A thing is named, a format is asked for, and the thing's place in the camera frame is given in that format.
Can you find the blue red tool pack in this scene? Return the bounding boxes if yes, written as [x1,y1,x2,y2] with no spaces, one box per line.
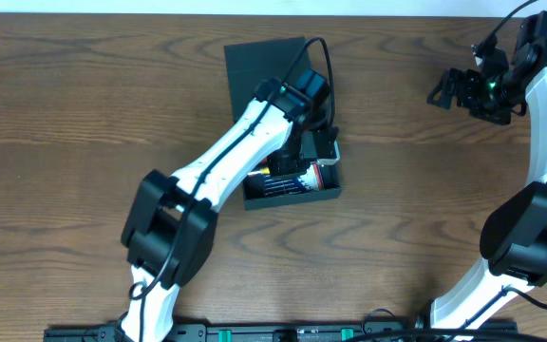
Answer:
[261,163,325,197]

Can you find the black flip-lid box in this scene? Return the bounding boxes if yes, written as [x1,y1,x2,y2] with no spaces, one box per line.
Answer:
[224,37,342,210]

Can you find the black yellow handled screwdriver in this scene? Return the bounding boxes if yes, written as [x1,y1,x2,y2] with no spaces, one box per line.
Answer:
[248,166,270,177]

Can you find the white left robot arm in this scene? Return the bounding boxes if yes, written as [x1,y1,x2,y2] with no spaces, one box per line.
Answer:
[114,68,339,341]

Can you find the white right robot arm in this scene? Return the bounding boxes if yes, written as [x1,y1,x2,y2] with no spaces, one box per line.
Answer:
[416,11,547,341]

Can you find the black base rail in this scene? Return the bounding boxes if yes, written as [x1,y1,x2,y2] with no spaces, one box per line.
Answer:
[43,318,519,342]

